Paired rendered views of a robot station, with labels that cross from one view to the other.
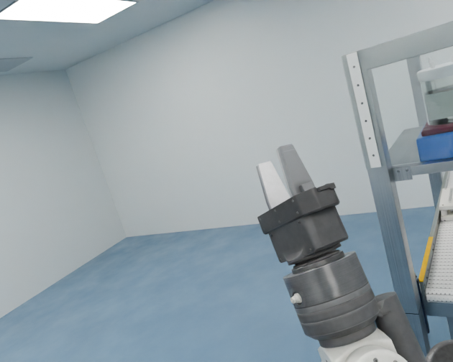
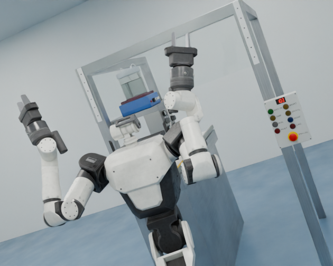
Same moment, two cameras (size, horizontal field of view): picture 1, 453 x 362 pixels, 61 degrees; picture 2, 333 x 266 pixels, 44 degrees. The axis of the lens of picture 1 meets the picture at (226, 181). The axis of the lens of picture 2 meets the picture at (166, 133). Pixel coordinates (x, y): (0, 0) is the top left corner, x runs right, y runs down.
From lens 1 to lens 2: 138 cm
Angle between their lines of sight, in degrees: 17
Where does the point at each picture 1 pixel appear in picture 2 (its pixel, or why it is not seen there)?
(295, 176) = (25, 102)
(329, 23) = (116, 46)
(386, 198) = (108, 136)
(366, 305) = (45, 131)
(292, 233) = (26, 117)
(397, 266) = not seen: hidden behind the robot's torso
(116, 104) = not seen: outside the picture
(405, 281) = not seen: hidden behind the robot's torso
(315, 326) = (33, 138)
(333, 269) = (36, 123)
